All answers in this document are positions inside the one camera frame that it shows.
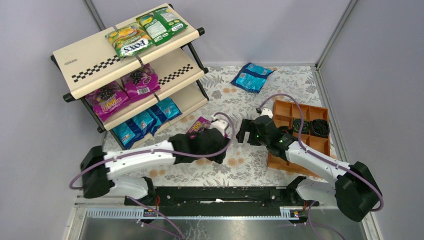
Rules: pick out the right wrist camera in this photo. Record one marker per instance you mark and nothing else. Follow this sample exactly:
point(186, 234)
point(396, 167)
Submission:
point(265, 112)

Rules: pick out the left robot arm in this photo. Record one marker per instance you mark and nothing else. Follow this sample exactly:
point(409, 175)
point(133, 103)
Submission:
point(103, 173)

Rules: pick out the blue candy bag shelf right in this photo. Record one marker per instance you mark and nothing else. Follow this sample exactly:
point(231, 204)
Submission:
point(164, 111)

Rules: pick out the blue candy bag shelf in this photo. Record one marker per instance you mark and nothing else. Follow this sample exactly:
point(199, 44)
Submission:
point(164, 111)
point(134, 129)

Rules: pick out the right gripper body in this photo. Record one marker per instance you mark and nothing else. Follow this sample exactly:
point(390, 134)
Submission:
point(250, 132)

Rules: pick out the floral table cloth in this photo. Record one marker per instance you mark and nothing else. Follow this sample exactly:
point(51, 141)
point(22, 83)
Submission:
point(244, 165)

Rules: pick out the black coiled item right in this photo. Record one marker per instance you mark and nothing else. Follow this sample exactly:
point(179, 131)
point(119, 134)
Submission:
point(320, 128)

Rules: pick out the blue candy bag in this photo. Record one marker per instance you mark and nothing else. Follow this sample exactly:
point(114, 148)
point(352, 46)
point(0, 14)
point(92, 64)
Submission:
point(252, 77)

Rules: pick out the purple candy bag on shelf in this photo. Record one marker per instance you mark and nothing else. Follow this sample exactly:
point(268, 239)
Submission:
point(108, 100)

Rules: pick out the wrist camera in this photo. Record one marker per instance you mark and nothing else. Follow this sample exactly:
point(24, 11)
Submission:
point(265, 112)
point(219, 124)

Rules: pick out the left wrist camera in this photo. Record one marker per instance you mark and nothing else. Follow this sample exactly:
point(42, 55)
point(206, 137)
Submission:
point(219, 124)

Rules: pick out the blue candy bag shelf left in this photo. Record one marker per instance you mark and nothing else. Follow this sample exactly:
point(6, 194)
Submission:
point(134, 129)

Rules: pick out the black coiled item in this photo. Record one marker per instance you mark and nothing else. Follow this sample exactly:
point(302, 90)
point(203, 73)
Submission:
point(296, 126)
point(320, 128)

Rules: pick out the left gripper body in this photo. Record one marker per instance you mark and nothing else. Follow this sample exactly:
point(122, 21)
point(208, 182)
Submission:
point(205, 136)

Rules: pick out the cream three-tier shelf rack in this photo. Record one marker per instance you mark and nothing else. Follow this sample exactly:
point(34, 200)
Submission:
point(91, 63)

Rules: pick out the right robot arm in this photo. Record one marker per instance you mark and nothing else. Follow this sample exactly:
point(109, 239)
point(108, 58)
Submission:
point(350, 187)

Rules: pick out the green Fox's candy bag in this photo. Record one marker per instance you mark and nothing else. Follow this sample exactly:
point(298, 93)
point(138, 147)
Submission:
point(129, 40)
point(161, 24)

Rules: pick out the purple candy bag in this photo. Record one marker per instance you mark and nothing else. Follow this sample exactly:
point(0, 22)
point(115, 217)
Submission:
point(108, 100)
point(199, 125)
point(140, 83)

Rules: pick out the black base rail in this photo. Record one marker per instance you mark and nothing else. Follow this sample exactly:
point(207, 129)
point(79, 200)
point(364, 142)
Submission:
point(225, 202)

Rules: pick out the black coiled item middle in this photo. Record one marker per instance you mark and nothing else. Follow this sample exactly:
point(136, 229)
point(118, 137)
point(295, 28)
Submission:
point(296, 126)

